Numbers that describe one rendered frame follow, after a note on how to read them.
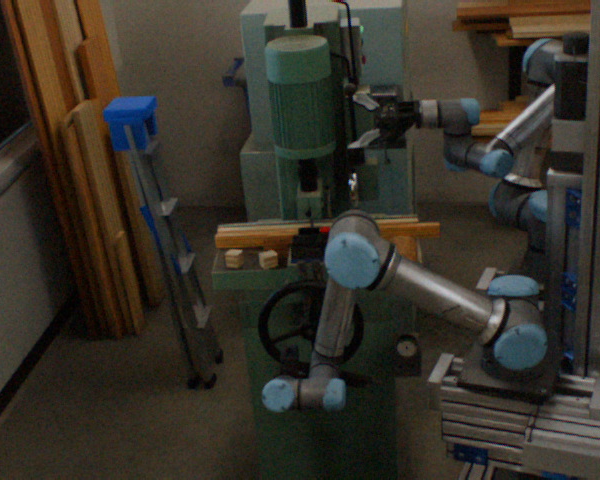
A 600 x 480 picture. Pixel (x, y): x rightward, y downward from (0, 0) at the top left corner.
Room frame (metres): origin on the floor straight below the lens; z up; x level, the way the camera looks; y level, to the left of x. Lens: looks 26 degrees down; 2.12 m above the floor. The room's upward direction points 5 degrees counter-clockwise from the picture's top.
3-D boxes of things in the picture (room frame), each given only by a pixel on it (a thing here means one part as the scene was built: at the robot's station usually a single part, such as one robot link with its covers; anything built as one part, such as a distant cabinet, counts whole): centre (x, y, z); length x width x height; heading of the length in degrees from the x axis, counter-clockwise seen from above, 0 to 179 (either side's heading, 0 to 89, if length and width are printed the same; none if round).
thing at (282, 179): (2.82, -0.05, 1.16); 0.22 x 0.22 x 0.72; 85
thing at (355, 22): (2.84, -0.20, 1.40); 0.10 x 0.06 x 0.16; 175
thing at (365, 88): (2.73, -0.20, 1.23); 0.09 x 0.08 x 0.15; 175
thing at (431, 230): (2.53, -0.07, 0.92); 0.67 x 0.02 x 0.04; 85
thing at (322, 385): (1.87, -0.01, 0.82); 0.11 x 0.11 x 0.08; 82
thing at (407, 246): (2.42, -0.28, 0.92); 0.14 x 0.09 x 0.04; 175
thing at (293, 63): (2.53, -0.03, 1.35); 0.18 x 0.18 x 0.31
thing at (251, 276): (2.42, -0.03, 0.87); 0.61 x 0.30 x 0.06; 85
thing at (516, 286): (1.91, -0.48, 0.98); 0.13 x 0.12 x 0.14; 172
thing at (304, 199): (2.55, -0.03, 1.03); 0.14 x 0.07 x 0.09; 175
